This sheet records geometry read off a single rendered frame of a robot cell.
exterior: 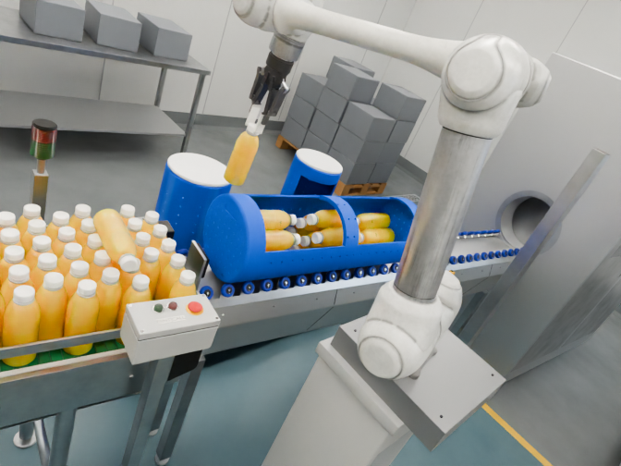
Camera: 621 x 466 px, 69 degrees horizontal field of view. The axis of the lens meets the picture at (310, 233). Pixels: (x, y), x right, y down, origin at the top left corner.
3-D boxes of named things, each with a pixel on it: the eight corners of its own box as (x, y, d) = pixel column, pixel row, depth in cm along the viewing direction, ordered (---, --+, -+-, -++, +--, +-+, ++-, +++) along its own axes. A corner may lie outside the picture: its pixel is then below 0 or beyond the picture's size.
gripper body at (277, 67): (300, 65, 129) (287, 94, 133) (283, 51, 133) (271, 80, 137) (282, 60, 123) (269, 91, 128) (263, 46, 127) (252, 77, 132)
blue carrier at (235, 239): (409, 275, 198) (437, 217, 186) (233, 301, 141) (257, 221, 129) (366, 240, 216) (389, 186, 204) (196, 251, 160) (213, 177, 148)
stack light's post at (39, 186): (25, 408, 188) (49, 176, 137) (14, 410, 185) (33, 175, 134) (24, 400, 190) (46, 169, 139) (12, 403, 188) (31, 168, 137)
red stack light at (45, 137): (58, 144, 132) (59, 132, 130) (32, 142, 128) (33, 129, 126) (54, 135, 136) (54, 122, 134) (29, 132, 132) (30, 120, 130)
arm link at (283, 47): (292, 31, 131) (284, 52, 134) (268, 25, 124) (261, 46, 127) (311, 46, 126) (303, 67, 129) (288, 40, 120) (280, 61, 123)
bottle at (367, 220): (379, 228, 203) (349, 230, 191) (378, 213, 203) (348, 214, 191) (391, 227, 197) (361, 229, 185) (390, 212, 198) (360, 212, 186)
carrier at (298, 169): (241, 270, 295) (266, 299, 280) (286, 149, 255) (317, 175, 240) (274, 263, 316) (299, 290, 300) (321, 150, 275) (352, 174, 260)
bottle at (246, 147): (244, 188, 148) (264, 139, 139) (224, 182, 145) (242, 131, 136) (242, 177, 154) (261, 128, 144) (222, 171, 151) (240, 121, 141)
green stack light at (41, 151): (56, 160, 134) (57, 145, 132) (31, 158, 130) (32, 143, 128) (52, 150, 138) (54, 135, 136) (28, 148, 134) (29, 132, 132)
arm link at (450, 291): (442, 337, 135) (480, 280, 125) (421, 367, 120) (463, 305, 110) (395, 305, 141) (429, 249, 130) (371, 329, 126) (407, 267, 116)
